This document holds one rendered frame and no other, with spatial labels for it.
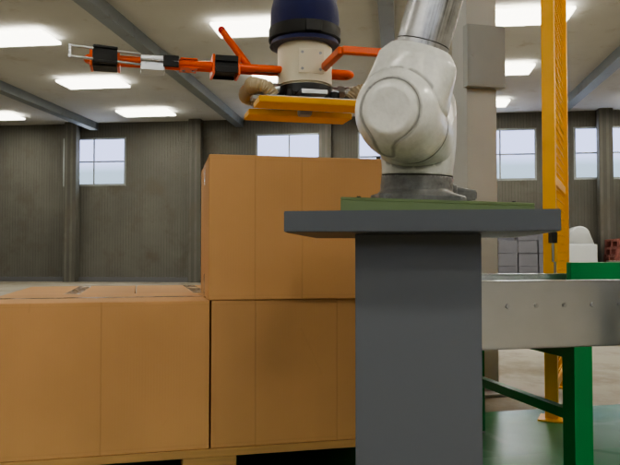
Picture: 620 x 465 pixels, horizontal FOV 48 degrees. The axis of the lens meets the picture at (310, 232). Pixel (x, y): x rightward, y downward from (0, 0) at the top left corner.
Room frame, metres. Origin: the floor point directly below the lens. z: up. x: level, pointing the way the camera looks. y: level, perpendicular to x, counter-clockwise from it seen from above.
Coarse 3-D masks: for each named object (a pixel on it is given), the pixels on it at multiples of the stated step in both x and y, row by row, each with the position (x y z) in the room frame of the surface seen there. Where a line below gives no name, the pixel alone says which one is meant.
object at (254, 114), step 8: (248, 112) 2.16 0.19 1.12; (256, 112) 2.16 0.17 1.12; (264, 112) 2.17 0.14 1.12; (272, 112) 2.17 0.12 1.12; (280, 112) 2.18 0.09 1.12; (288, 112) 2.19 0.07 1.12; (296, 112) 2.19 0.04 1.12; (312, 112) 2.21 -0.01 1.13; (320, 112) 2.21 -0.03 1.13; (328, 112) 2.23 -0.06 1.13; (256, 120) 2.25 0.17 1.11; (264, 120) 2.25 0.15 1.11; (272, 120) 2.25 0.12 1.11; (280, 120) 2.25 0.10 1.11; (288, 120) 2.25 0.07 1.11; (296, 120) 2.25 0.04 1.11; (304, 120) 2.25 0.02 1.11; (312, 120) 2.26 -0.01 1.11; (320, 120) 2.26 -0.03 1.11; (328, 120) 2.26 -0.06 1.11; (336, 120) 2.26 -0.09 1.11; (344, 120) 2.26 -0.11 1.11
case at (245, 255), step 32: (224, 160) 1.89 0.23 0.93; (256, 160) 1.91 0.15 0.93; (288, 160) 1.93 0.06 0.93; (320, 160) 1.95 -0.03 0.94; (352, 160) 1.97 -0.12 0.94; (224, 192) 1.89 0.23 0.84; (256, 192) 1.91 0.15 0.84; (288, 192) 1.93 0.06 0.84; (320, 192) 1.95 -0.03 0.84; (352, 192) 1.97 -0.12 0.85; (224, 224) 1.89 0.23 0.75; (256, 224) 1.91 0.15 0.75; (224, 256) 1.89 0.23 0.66; (256, 256) 1.91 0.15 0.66; (288, 256) 1.93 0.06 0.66; (320, 256) 1.95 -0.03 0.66; (352, 256) 1.97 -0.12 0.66; (224, 288) 1.89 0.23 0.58; (256, 288) 1.91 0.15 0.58; (288, 288) 1.93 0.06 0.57; (320, 288) 1.95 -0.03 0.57; (352, 288) 1.97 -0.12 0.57
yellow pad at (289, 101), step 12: (264, 96) 1.97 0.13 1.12; (276, 96) 1.98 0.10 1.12; (288, 96) 2.00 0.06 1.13; (300, 96) 2.02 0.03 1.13; (336, 96) 2.06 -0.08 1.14; (264, 108) 2.07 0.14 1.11; (276, 108) 2.07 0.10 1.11; (288, 108) 2.07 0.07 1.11; (300, 108) 2.07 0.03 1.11; (312, 108) 2.07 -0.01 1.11; (324, 108) 2.07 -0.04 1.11; (336, 108) 2.07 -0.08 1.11; (348, 108) 2.07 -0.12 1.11
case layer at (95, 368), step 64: (0, 320) 1.76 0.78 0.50; (64, 320) 1.80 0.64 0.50; (128, 320) 1.84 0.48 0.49; (192, 320) 1.88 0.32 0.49; (256, 320) 1.92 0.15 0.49; (320, 320) 1.96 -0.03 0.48; (0, 384) 1.76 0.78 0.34; (64, 384) 1.80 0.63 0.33; (128, 384) 1.84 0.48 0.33; (192, 384) 1.88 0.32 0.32; (256, 384) 1.92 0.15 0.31; (320, 384) 1.96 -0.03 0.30; (0, 448) 1.76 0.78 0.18; (64, 448) 1.80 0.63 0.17; (128, 448) 1.84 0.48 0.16; (192, 448) 1.88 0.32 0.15
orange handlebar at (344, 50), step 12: (348, 48) 1.90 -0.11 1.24; (360, 48) 1.91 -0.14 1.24; (372, 48) 1.92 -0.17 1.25; (84, 60) 1.99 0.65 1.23; (120, 60) 1.99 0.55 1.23; (132, 60) 2.00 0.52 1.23; (180, 60) 2.03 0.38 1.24; (192, 60) 2.04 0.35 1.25; (336, 60) 1.98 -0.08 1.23; (180, 72) 2.09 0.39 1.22; (192, 72) 2.09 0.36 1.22; (252, 72) 2.12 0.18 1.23; (276, 72) 2.11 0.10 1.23; (336, 72) 2.15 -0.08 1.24; (348, 72) 2.16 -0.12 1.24
